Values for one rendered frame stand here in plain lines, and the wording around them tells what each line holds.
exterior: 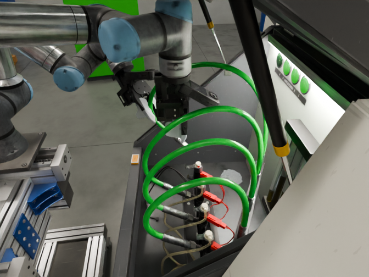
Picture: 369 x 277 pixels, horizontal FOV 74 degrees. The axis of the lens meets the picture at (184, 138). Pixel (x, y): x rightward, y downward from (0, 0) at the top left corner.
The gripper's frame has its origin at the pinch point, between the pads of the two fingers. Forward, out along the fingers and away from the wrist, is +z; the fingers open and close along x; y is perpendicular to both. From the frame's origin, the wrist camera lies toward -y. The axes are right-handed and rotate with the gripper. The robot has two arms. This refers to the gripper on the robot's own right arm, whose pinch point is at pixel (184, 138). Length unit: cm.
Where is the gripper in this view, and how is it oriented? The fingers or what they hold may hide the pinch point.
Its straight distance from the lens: 70.5
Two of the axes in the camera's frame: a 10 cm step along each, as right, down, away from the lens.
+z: 0.0, 7.9, 6.2
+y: -10.0, 0.4, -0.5
